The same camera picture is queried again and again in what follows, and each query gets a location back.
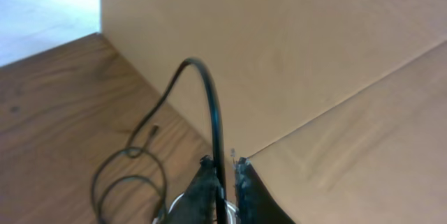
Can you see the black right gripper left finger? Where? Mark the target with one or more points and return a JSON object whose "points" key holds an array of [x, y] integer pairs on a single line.
{"points": [[196, 206]]}

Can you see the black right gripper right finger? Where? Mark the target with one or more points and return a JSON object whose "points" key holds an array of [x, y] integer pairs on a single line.
{"points": [[255, 205]]}

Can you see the black cable blue connector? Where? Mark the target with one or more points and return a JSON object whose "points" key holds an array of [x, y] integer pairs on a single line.
{"points": [[161, 210]]}

